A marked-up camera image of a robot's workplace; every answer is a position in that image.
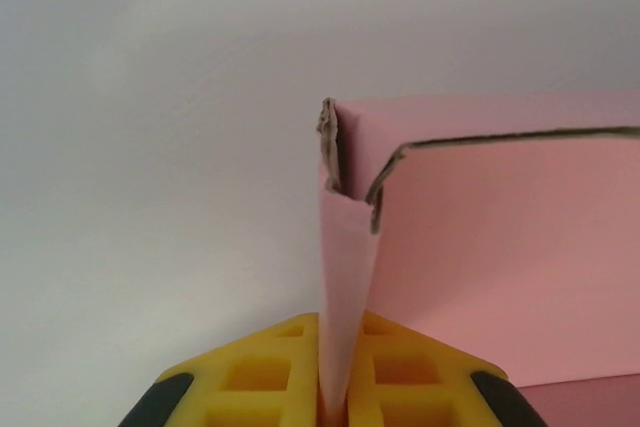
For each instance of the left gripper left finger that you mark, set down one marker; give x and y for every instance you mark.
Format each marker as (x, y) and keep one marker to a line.
(255, 377)

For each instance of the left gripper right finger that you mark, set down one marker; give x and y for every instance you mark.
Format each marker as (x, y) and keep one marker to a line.
(425, 382)

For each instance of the pink cardboard box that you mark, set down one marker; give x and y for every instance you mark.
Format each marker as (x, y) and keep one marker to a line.
(500, 247)

